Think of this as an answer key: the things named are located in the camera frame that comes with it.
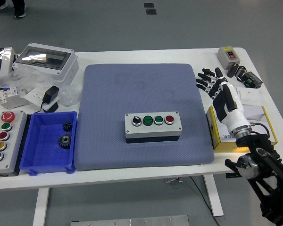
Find black cable under table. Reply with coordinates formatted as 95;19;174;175
188;176;220;226

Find black adapter cable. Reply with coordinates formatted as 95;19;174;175
34;101;45;113

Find blue plastic bin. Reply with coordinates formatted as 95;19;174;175
19;111;78;176

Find grey red-black switch box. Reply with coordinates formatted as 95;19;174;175
217;46;241;71

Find grey four-button control box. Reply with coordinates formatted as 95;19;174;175
124;111;183;144

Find white table leg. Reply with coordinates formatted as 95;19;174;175
202;175;225;217
32;187;50;226

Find black power adapter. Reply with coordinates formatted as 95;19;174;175
42;85;60;104

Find large clear plastic bag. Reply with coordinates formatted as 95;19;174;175
0;65;59;95

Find grey five-button control box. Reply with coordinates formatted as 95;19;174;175
0;110;28;178

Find large black bevel gear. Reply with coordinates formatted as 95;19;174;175
58;133;72;149

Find black cylinder capacitor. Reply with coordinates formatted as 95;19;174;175
226;62;239;78
234;65;246;79

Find white circuit breaker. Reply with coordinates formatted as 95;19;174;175
0;86;30;109

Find grey enclosure with clear lid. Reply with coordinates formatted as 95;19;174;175
12;42;80;83

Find white wall socket plate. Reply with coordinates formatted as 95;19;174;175
24;87;58;112

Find black module with green terminal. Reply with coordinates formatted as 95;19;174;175
237;71;264;89

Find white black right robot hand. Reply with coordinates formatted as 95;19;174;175
195;67;252;137

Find small clear plastic bag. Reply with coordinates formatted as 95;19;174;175
58;84;82;106

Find blue-grey mat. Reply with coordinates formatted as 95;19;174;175
74;63;215;172

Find white yellow cardboard box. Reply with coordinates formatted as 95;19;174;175
206;105;278;153

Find white wall switch plate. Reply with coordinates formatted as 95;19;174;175
236;87;262;105

